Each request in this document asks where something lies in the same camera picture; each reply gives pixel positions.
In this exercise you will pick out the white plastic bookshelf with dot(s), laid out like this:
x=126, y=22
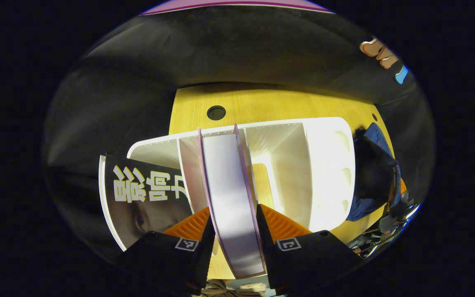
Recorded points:
x=324, y=165

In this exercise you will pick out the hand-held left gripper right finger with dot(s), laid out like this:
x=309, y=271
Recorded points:
x=264, y=247

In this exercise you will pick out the black backdrop cloth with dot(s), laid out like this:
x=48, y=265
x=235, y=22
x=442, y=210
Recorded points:
x=241, y=49

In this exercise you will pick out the dark portrait cover book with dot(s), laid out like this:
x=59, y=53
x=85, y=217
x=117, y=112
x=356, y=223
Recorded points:
x=146, y=206

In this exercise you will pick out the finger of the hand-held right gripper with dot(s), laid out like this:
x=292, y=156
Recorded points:
x=403, y=187

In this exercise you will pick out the pink cover book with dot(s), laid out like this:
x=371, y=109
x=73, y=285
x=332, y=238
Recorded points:
x=231, y=198

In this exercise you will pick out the blue schoolbag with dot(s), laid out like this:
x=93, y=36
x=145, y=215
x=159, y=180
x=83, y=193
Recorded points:
x=375, y=169

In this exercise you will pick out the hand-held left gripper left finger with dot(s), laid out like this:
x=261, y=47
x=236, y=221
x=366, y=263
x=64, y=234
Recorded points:
x=206, y=247

